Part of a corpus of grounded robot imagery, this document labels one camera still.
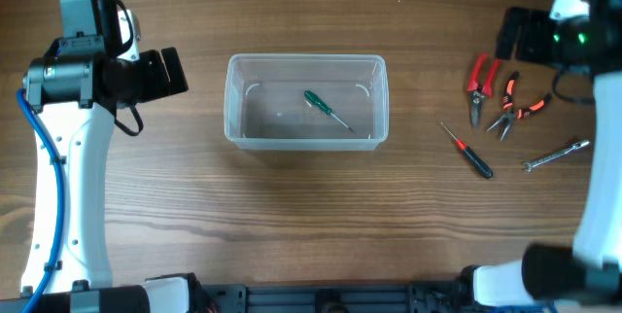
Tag red handled wire stripper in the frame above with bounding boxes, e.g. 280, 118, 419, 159
466, 53, 501, 127

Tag orange black needle-nose pliers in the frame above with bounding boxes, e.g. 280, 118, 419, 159
488, 71, 552, 141

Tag silver combination wrench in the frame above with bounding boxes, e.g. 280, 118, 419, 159
522, 140, 591, 173

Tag green handled screwdriver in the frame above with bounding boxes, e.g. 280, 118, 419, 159
303, 90, 354, 133

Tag red black handled screwdriver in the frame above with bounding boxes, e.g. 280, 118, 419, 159
440, 122, 494, 179

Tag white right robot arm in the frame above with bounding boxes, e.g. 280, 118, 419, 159
453, 0, 621, 312

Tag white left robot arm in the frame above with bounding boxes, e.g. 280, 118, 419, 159
10, 0, 193, 312

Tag clear plastic container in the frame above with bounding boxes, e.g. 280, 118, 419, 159
224, 53, 390, 151

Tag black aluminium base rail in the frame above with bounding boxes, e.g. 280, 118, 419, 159
203, 282, 465, 313

